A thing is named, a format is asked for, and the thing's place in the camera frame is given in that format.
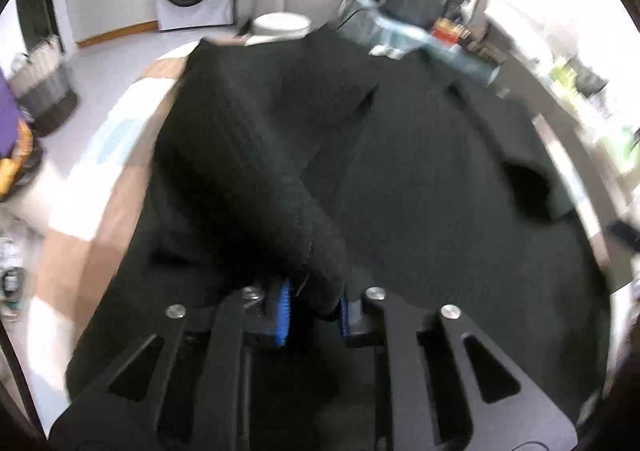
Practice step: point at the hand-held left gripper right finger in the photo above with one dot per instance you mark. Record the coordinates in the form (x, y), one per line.
(345, 318)

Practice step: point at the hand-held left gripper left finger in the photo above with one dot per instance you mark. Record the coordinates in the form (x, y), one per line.
(283, 316)

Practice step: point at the black knit sweater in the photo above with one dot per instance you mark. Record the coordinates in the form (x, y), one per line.
(400, 181)

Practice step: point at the checkered brown blue tablecloth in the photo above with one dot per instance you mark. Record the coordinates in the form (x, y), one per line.
(115, 171)

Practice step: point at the round white stool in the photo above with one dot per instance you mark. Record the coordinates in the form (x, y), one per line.
(280, 23)

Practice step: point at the red tin bowl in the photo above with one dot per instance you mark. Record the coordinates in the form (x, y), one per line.
(446, 29)

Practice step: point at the woven storage basket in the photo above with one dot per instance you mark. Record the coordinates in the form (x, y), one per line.
(45, 86)

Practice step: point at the purple bag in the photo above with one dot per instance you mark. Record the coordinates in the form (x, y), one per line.
(10, 116)

